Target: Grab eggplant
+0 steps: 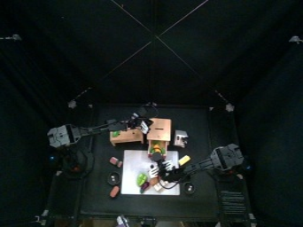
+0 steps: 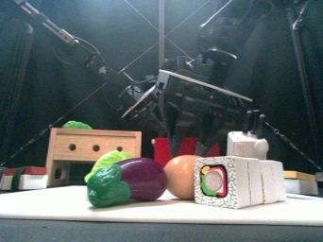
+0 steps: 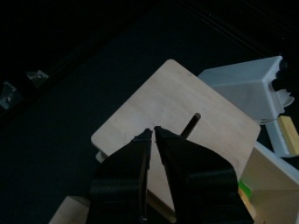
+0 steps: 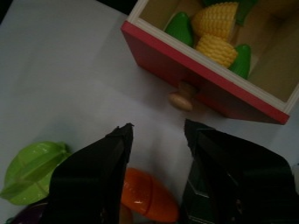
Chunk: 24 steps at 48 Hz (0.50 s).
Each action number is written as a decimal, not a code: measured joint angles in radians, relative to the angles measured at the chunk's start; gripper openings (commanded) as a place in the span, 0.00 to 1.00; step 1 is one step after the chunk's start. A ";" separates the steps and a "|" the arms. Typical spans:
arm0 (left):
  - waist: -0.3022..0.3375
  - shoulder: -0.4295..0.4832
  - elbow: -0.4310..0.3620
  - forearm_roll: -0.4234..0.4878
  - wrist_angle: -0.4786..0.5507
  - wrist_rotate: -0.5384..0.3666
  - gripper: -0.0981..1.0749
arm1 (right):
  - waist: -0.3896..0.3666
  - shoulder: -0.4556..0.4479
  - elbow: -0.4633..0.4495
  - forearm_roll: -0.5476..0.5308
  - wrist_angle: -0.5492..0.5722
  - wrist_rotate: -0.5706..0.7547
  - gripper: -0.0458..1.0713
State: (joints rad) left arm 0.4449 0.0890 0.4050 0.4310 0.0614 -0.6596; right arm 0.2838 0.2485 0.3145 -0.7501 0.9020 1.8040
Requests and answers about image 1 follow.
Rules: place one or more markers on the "small wooden toy cabinet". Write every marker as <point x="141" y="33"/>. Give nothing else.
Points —
<point x="129" y="136"/>

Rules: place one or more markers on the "wooden box with slot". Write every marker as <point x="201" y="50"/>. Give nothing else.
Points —
<point x="159" y="129"/>

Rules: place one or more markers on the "green toy in cabinet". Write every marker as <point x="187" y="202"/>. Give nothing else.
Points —
<point x="115" y="133"/>

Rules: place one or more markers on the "wooden drawer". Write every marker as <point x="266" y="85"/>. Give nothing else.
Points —
<point x="166" y="147"/>

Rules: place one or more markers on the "white toy food piece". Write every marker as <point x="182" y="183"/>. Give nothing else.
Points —
<point x="159" y="187"/>

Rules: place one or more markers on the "white purple object at edge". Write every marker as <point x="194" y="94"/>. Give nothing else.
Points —
<point x="122" y="221"/>

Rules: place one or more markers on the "pink toy meat slice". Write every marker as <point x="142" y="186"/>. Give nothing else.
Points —
<point x="114" y="160"/>

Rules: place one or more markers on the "small pink toy piece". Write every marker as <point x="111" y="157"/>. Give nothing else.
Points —
<point x="119" y="164"/>

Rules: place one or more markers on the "orange brown toy food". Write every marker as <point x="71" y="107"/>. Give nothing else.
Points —
<point x="154" y="181"/>

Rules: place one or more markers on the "grey toy appliance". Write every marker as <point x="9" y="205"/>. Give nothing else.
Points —
<point x="181" y="138"/>

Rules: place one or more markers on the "white rectangular mat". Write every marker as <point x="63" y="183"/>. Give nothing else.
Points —
<point x="133" y="161"/>

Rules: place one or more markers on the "light green toy vegetable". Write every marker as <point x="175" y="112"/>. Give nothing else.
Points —
<point x="141" y="179"/>

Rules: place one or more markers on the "white text label sticker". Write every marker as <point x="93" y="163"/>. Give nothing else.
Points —
<point x="233" y="201"/>

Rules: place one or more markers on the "yellow toy block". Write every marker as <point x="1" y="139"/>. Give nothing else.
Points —
<point x="183" y="160"/>

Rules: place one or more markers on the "black round bowl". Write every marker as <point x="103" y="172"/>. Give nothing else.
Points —
<point x="189" y="188"/>
<point x="114" y="178"/>

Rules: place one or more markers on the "orange toy vegetable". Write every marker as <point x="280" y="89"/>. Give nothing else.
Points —
<point x="157" y="146"/>

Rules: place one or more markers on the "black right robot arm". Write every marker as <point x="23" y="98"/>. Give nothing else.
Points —
<point x="205" y="164"/>

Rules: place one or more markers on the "grey frame corner bracket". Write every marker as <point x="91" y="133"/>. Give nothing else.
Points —
<point x="230" y="107"/>
<point x="71" y="103"/>
<point x="15" y="37"/>
<point x="296" y="39"/>

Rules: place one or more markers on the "pink toy sausage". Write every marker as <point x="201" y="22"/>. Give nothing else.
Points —
<point x="114" y="191"/>

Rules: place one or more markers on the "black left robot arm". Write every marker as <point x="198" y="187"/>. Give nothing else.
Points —
<point x="99" y="129"/>

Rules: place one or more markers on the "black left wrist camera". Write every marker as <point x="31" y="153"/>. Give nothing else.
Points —
<point x="142" y="111"/>

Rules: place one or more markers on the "purple toy eggplant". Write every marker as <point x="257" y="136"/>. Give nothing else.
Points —
<point x="145" y="187"/>

